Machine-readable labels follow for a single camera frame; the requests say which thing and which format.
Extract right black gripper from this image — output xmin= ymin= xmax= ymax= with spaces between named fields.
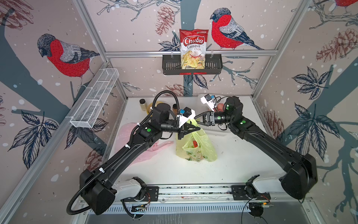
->
xmin=191 ymin=112 xmax=234 ymax=130

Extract green plastic bag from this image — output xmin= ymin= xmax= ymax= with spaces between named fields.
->
xmin=176 ymin=129 xmax=217 ymax=162

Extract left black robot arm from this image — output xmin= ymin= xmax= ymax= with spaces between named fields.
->
xmin=67 ymin=103 xmax=200 ymax=215

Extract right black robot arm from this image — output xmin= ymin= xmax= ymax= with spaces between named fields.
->
xmin=197 ymin=94 xmax=318 ymax=200

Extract peach in crate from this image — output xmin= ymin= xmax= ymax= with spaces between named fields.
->
xmin=216 ymin=103 xmax=224 ymax=112

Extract pink plastic bag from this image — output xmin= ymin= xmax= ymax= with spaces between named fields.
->
xmin=114 ymin=123 xmax=174 ymax=166

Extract Chuba cassava chips bag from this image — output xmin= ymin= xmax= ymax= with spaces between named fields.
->
xmin=180 ymin=29 xmax=208 ymax=69

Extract red pepper spice jar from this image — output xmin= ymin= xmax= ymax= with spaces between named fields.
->
xmin=172 ymin=104 xmax=178 ymax=115

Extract white plastic crate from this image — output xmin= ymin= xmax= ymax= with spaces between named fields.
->
xmin=197 ymin=93 xmax=229 ymax=104

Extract spice jar pale contents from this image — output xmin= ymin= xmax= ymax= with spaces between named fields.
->
xmin=139 ymin=99 xmax=147 ymax=112

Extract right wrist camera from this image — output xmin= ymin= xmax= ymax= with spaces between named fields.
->
xmin=200 ymin=94 xmax=215 ymax=112

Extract black wire shelf basket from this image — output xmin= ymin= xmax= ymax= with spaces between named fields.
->
xmin=162 ymin=54 xmax=223 ymax=75

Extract black corrugated cable conduit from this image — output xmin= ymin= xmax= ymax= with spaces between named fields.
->
xmin=66 ymin=90 xmax=181 ymax=216

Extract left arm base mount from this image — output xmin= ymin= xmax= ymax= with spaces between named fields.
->
xmin=118 ymin=177 xmax=159 ymax=202

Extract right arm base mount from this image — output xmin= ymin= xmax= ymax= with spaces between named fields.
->
xmin=229 ymin=175 xmax=271 ymax=201

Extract white wire mesh basket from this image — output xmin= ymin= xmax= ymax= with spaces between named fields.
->
xmin=70 ymin=68 xmax=119 ymax=128

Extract horizontal aluminium rail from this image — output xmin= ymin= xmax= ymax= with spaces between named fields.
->
xmin=105 ymin=49 xmax=279 ymax=58

